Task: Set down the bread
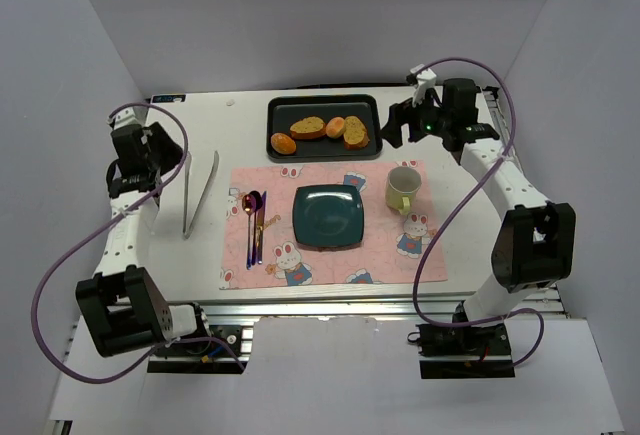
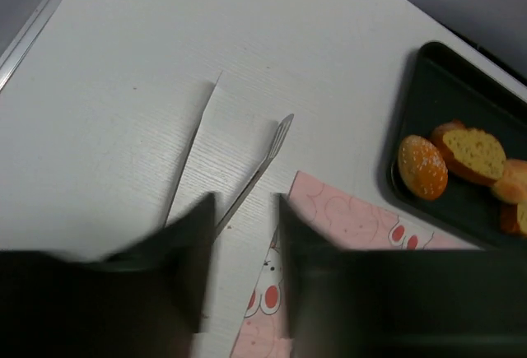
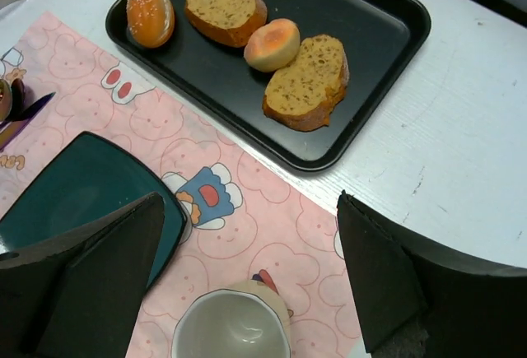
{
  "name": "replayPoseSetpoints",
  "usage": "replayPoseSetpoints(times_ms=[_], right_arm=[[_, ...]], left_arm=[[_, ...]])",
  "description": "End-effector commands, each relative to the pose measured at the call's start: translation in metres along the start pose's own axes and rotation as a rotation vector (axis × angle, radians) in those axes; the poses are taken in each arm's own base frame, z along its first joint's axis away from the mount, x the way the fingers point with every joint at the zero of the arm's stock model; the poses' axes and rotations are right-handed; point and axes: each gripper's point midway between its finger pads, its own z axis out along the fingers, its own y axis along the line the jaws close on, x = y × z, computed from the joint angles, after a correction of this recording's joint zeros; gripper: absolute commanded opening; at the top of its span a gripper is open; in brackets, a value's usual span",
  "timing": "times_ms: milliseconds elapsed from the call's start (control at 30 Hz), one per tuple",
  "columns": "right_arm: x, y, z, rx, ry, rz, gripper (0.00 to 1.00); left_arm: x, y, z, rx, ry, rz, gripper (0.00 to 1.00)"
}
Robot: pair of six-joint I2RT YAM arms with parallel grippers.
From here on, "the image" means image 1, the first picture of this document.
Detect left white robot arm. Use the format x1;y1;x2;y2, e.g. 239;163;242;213
75;122;210;357

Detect metal tongs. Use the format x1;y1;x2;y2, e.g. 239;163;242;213
182;150;220;240

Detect dark teal square plate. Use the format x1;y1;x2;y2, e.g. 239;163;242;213
292;184;364;249

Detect toasted bread slice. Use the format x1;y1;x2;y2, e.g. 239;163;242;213
290;116;326;140
343;116;369;150

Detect pale round bun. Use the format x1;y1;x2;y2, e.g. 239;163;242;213
325;117;346;139

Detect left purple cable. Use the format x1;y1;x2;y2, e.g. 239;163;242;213
30;102;246;384

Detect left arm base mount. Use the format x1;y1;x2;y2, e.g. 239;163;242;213
147;324;252;375

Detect pale green mug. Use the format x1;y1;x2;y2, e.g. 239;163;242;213
385;166;422;216

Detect iridescent spoon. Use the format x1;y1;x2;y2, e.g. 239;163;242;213
242;190;263;269

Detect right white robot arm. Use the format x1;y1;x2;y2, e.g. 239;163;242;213
381;71;576;328

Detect blue table label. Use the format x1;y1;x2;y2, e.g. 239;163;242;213
151;94;186;104

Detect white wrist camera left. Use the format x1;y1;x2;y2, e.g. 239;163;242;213
107;107;146;131

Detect pink bunny placemat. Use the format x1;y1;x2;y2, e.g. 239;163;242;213
220;160;439;290

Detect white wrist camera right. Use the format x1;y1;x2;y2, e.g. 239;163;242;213
406;65;437;107

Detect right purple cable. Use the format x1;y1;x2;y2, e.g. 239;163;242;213
412;57;546;369

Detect round orange bun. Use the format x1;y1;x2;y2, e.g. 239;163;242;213
270;133;297;156

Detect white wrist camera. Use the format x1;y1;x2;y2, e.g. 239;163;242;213
107;107;146;131
406;65;437;107

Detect purple cable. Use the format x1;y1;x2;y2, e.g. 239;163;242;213
30;102;246;384
412;57;546;369

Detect aluminium table frame rail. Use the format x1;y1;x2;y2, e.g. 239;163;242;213
64;299;571;356

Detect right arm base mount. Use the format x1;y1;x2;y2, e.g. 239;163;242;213
407;324;515;380

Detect iridescent knife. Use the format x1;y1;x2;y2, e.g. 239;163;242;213
254;191;267;265

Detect black baking tray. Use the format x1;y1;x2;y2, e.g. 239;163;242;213
266;94;382;163

